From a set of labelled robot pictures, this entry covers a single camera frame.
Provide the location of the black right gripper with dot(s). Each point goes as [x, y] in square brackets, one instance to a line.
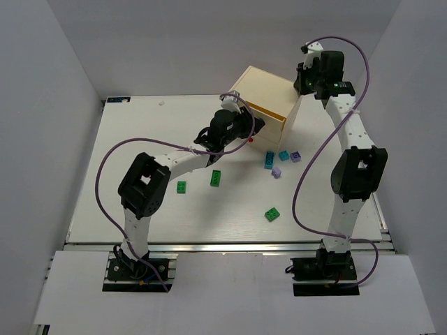
[302, 81]

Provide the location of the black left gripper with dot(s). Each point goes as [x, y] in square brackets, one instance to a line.
[246, 122]

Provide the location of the cream wooden drawer cabinet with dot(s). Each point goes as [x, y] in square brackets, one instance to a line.
[272, 99]

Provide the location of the purple lego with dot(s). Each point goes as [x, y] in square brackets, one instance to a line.
[295, 156]

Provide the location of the lilac lego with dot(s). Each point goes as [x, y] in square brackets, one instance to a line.
[276, 172]

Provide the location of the dark green long lego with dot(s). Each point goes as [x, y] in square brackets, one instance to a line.
[215, 178]

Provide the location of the green square lego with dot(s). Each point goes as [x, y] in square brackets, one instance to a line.
[181, 187]

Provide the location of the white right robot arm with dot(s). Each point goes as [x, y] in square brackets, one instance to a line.
[358, 171]

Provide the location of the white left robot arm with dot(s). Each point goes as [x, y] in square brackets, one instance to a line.
[143, 187]

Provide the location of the teal long lego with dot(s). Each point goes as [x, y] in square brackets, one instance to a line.
[269, 160]

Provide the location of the teal small lego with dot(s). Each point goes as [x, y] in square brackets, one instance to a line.
[283, 155]

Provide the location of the left blue table label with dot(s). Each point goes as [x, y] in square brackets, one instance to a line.
[118, 99]

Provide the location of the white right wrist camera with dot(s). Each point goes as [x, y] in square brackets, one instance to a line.
[311, 51]

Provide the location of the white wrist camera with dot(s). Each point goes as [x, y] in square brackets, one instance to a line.
[231, 101]
[311, 51]

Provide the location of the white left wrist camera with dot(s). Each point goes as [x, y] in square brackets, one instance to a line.
[231, 101]

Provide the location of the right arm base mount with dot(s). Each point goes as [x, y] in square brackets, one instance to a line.
[327, 274]

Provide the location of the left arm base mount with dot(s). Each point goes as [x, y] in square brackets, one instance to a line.
[124, 274]

